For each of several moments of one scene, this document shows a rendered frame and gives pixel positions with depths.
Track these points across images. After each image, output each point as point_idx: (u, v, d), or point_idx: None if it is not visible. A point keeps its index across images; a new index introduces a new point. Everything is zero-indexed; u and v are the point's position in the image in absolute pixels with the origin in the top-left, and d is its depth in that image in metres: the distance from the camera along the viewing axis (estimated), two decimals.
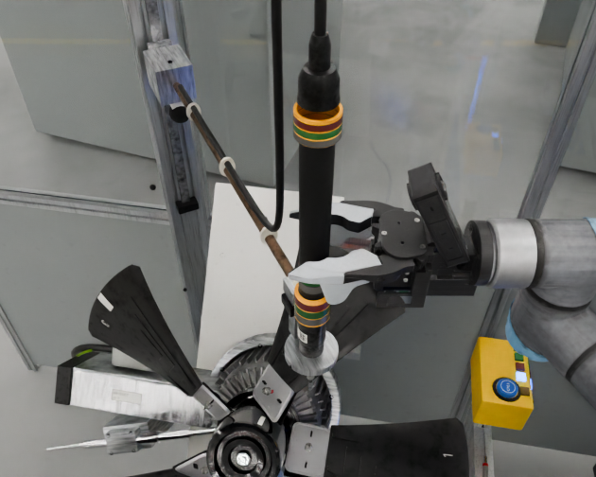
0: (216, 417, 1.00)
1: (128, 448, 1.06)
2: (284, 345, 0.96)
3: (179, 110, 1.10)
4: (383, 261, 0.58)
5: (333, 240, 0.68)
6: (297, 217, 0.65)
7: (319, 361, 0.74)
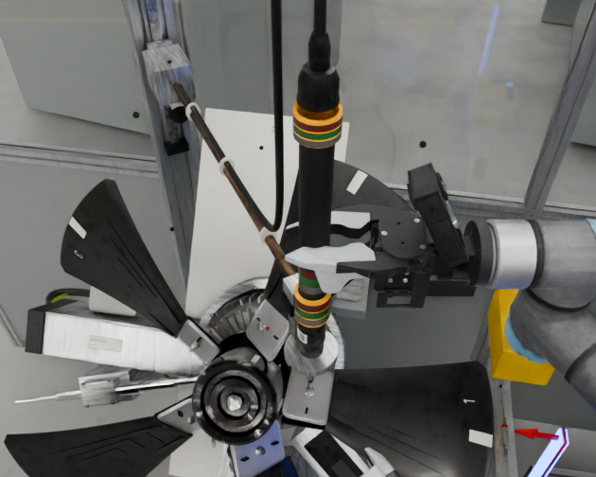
0: (204, 361, 0.88)
1: (106, 399, 0.94)
2: (281, 276, 0.84)
3: (179, 110, 1.10)
4: (378, 257, 0.59)
5: None
6: (294, 232, 0.63)
7: (319, 361, 0.74)
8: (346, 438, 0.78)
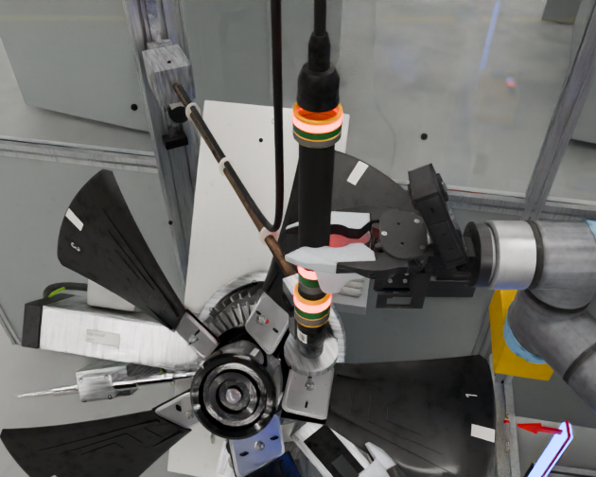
0: (202, 355, 0.87)
1: (103, 394, 0.93)
2: (281, 269, 0.83)
3: (179, 110, 1.10)
4: (378, 258, 0.59)
5: None
6: (294, 232, 0.63)
7: (319, 361, 0.74)
8: (346, 432, 0.77)
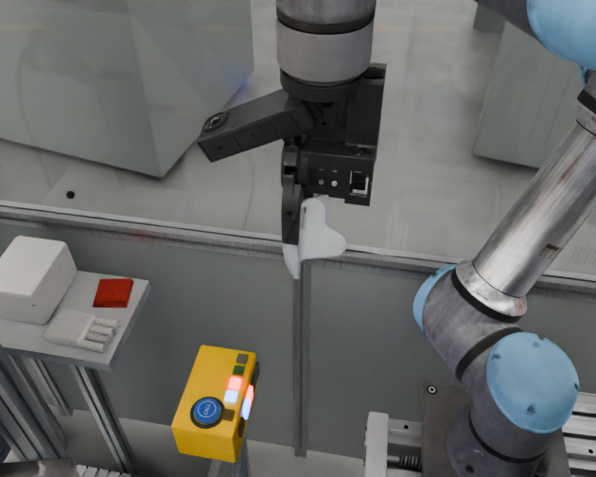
0: None
1: None
2: None
3: None
4: (285, 199, 0.53)
5: None
6: None
7: None
8: None
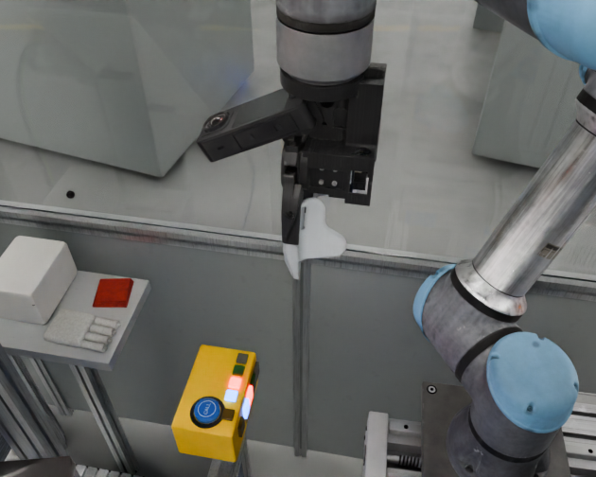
0: None
1: None
2: None
3: None
4: (285, 198, 0.53)
5: None
6: None
7: None
8: None
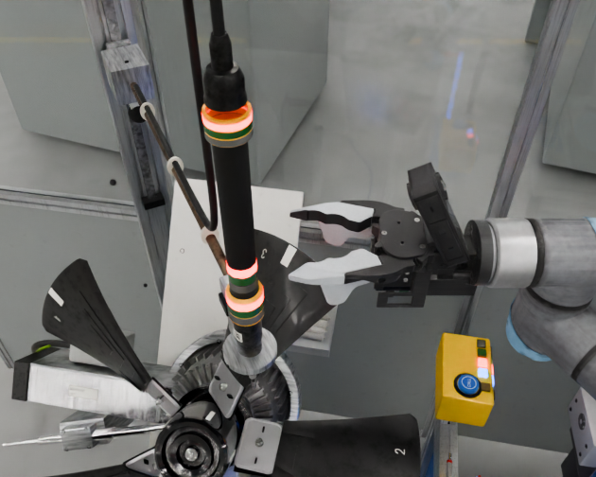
0: (211, 388, 0.98)
1: (83, 444, 1.05)
2: (306, 438, 0.95)
3: (137, 110, 1.11)
4: (383, 261, 0.58)
5: (333, 239, 0.68)
6: (297, 216, 0.65)
7: (256, 360, 0.74)
8: None
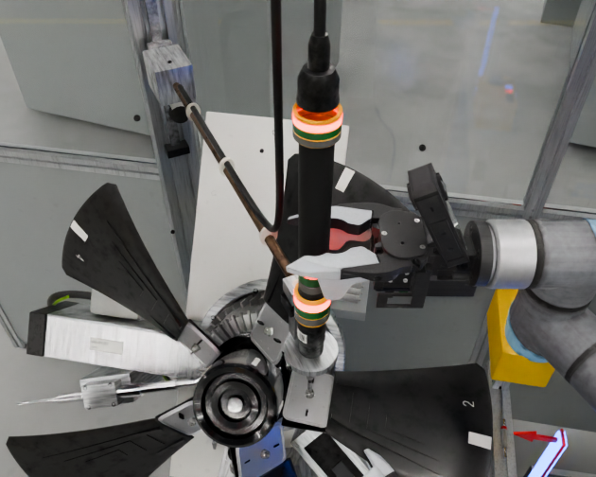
0: (253, 335, 0.87)
1: (107, 401, 0.95)
2: (361, 390, 0.84)
3: (179, 110, 1.10)
4: (381, 260, 0.58)
5: (331, 244, 0.67)
6: (295, 222, 0.64)
7: (319, 361, 0.74)
8: None
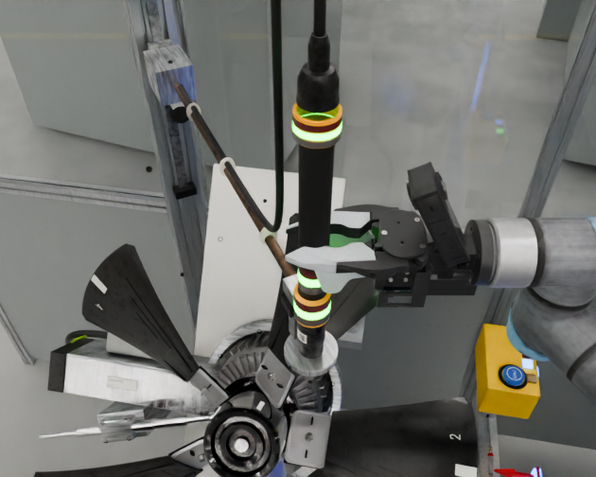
0: (257, 378, 0.95)
1: (123, 436, 1.03)
2: (356, 429, 0.92)
3: (180, 110, 1.11)
4: (378, 257, 0.59)
5: None
6: (294, 232, 0.63)
7: (319, 361, 0.74)
8: None
